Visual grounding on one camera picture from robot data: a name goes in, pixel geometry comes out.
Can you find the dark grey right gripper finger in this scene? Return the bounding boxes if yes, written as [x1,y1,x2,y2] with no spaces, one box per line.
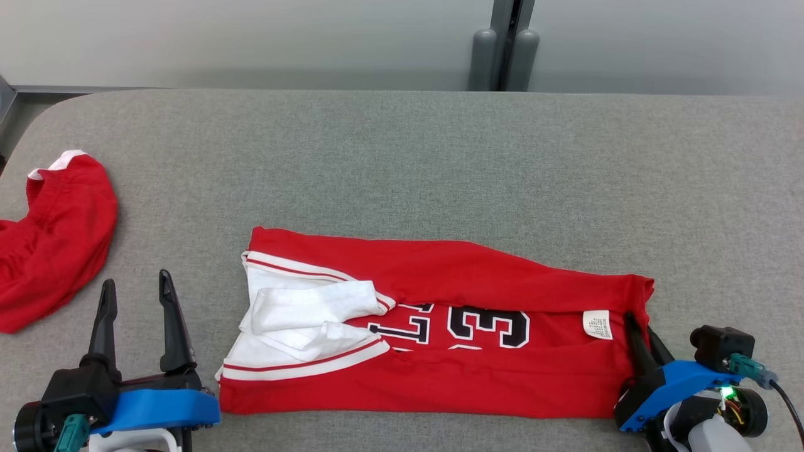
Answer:
[624,312,659,381]
[647,326,676,369]

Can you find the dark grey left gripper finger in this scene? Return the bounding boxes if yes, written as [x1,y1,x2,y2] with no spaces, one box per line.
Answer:
[158,270,198,375]
[80,278,122,379]

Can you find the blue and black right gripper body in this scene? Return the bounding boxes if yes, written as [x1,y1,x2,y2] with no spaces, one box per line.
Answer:
[614,360,769,439]

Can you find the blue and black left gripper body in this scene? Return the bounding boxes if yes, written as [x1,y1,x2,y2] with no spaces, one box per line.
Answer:
[13,370,221,452]

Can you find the red basketball shorts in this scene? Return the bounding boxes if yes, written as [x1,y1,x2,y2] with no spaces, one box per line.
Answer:
[0,149,119,335]

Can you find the red basketball jersey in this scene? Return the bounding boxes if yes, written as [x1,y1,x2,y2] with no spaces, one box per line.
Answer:
[215,226,655,420]

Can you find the grey metal caster leg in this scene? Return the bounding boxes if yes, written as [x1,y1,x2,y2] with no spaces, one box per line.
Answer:
[0,75,18,123]

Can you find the left camera cable, teal plug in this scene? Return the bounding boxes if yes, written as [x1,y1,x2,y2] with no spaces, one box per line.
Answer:
[53,414,90,452]

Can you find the grey metal partition post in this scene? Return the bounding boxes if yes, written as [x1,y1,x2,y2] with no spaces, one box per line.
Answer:
[468,0,541,92]

